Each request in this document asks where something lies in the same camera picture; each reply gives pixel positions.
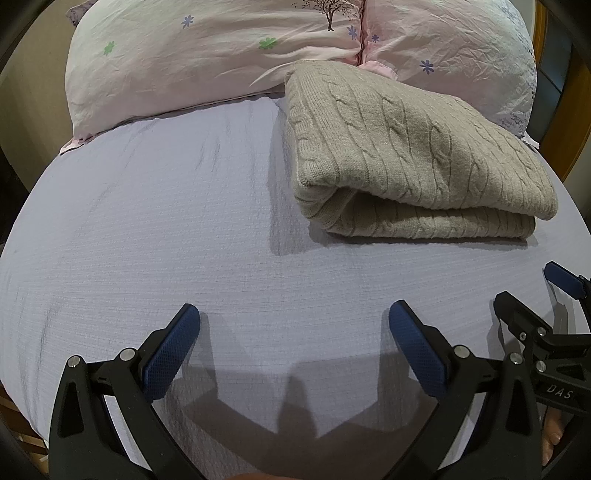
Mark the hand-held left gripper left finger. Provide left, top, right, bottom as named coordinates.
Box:
left=48, top=303, right=207, bottom=480

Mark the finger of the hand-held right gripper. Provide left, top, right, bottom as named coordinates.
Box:
left=493, top=291, right=591, bottom=358
left=543, top=261, right=591, bottom=300

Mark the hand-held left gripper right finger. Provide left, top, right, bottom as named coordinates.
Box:
left=388, top=299, right=542, bottom=480

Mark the person's right hand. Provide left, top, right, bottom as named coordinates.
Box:
left=539, top=408, right=568, bottom=468

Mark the lavender bed sheet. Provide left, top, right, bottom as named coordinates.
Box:
left=0, top=90, right=591, bottom=480

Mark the pink floral pillow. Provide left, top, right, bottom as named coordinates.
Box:
left=359, top=0, right=542, bottom=149
left=60, top=0, right=366, bottom=155

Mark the wooden furniture frame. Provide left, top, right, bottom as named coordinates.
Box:
left=532, top=7, right=591, bottom=182

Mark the beige cable knit sweater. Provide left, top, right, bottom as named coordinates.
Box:
left=283, top=59, right=558, bottom=241

